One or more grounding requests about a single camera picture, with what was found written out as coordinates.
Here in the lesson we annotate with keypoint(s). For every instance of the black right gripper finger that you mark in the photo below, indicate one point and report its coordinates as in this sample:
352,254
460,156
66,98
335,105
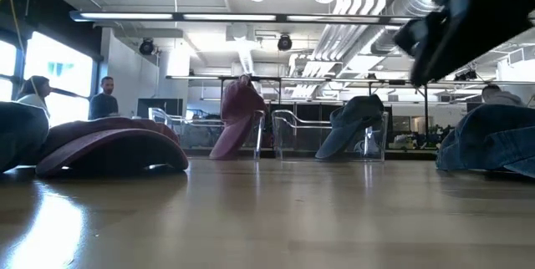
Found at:
439,64
418,35

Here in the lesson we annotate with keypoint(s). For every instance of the blue denim cap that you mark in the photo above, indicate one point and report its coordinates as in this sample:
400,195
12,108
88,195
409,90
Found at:
493,139
351,123

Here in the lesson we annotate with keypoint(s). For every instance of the maroon cap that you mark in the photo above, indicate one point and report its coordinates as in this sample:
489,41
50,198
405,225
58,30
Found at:
238,110
104,143

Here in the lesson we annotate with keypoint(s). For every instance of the dark navy cap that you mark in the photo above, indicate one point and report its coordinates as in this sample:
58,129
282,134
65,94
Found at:
21,135

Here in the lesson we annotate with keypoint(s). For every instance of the person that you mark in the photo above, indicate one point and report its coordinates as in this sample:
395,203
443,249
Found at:
35,93
499,97
103,106

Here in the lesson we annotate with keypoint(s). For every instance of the black ceiling spotlight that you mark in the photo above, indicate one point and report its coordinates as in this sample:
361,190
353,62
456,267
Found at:
284,42
147,47

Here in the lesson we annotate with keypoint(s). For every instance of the clear plastic bin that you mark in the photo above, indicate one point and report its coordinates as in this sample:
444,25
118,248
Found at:
196,135
292,135

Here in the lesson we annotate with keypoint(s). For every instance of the long light bar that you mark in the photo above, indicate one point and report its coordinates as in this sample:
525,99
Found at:
230,17

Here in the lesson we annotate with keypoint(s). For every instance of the black computer monitor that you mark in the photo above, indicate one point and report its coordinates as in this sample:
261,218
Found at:
161,108

